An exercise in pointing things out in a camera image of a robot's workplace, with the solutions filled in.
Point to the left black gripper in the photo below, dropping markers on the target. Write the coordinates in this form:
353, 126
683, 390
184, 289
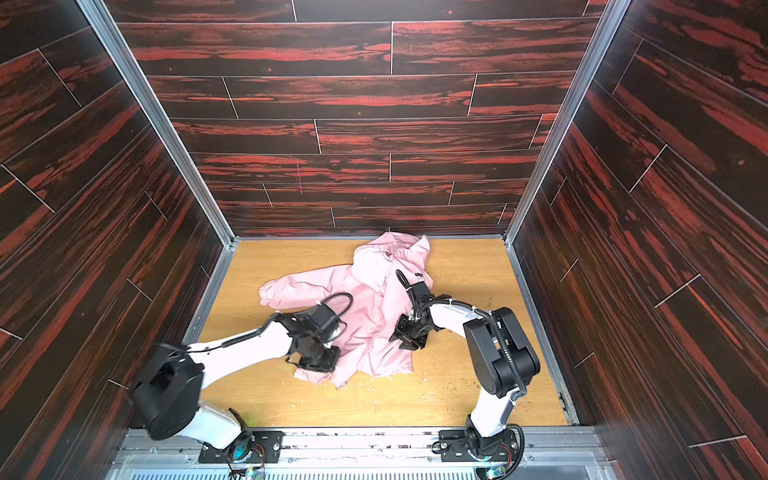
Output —
318, 358

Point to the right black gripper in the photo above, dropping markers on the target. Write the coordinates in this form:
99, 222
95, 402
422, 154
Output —
409, 332

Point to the pink zip jacket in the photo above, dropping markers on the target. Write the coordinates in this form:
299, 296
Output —
379, 299

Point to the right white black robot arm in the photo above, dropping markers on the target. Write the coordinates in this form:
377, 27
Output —
503, 359

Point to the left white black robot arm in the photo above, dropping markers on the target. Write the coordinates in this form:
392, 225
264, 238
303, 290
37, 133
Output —
167, 392

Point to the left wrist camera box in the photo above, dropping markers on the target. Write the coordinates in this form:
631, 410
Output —
325, 319

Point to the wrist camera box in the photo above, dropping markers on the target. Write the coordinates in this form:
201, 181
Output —
325, 319
419, 293

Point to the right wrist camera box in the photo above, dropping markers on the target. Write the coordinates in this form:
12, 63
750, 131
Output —
419, 293

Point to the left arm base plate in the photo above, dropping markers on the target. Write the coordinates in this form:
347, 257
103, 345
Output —
254, 447

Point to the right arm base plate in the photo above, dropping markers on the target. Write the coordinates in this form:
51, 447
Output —
466, 445

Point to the aluminium front rail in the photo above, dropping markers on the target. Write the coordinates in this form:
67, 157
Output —
364, 453

